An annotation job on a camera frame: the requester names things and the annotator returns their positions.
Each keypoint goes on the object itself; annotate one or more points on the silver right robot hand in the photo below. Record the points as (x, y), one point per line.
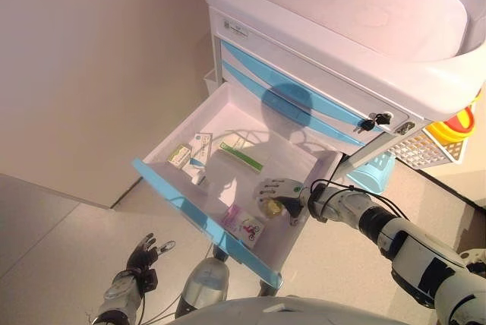
(281, 188)

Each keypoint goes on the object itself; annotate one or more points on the dark left robot hand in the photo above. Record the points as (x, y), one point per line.
(140, 258)

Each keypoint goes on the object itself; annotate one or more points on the clear bottle yellow pills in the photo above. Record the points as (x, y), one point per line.
(271, 209)

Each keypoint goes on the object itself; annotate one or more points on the medicine drawer teal front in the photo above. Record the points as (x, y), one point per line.
(235, 196)

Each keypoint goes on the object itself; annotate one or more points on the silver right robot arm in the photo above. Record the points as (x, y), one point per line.
(417, 256)

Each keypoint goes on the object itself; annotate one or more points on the pink medicine box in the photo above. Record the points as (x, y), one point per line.
(233, 218)

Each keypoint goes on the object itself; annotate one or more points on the small white medicine packet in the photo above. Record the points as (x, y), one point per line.
(198, 179)

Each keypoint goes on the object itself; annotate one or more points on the white blue medicine box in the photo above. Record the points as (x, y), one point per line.
(199, 150)

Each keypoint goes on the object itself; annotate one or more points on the green yellow medicine box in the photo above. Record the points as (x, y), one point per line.
(178, 156)

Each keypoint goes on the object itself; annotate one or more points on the white box red scooter print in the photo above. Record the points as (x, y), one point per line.
(251, 228)

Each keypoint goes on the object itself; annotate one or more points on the green and white long box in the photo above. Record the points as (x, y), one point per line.
(239, 152)

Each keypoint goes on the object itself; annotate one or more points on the light blue waste bin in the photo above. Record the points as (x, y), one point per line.
(370, 173)

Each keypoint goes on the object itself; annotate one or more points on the black cart keys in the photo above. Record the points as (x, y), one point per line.
(366, 124)

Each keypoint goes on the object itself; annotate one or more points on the grey robot torso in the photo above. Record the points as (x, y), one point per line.
(266, 315)

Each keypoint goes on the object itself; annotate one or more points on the metal cart latch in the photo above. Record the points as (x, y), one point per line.
(405, 128)

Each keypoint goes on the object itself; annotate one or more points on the white perforated basket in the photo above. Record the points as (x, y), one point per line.
(429, 150)

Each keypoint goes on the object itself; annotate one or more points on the cart label sticker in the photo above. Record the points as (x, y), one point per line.
(235, 29)

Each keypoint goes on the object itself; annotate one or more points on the white medical cart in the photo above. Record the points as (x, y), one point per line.
(341, 17)

